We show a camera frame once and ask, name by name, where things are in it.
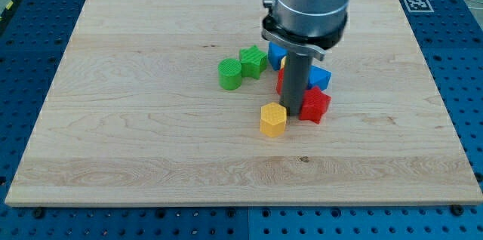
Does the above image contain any wooden board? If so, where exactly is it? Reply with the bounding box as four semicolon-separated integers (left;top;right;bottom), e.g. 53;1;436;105
5;0;482;207

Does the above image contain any red star block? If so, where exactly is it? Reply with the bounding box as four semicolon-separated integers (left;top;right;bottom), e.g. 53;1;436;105
299;86;331;125

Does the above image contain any yellow block behind rod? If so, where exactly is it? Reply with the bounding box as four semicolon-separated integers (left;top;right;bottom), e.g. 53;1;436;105
280;56;286;69

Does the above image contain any green star block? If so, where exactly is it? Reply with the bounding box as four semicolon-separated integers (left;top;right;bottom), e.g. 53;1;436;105
239;45;267;79

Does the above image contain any green cylinder block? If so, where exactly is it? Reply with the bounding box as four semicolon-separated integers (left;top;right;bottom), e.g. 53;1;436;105
217;58;242;91

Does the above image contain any yellow hexagon block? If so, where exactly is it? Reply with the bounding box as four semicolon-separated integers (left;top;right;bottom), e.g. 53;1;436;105
260;102;287;137

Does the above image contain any red circle block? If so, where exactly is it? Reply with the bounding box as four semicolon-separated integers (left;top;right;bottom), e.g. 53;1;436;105
275;68;284;95

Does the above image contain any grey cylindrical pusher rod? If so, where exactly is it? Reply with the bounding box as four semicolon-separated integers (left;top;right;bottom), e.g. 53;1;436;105
279;51;312;116

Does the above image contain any blue cube block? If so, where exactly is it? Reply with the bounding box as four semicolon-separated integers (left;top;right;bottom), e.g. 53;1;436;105
268;42;287;71

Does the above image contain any white fiducial marker tag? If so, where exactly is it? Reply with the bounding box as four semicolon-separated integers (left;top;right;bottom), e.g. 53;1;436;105
403;0;434;13

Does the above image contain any black clamp with metal lever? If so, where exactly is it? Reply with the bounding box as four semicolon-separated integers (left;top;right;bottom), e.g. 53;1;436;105
261;14;348;61

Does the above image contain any blue triangle block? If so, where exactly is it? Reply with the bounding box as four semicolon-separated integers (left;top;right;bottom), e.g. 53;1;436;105
307;66;332;91

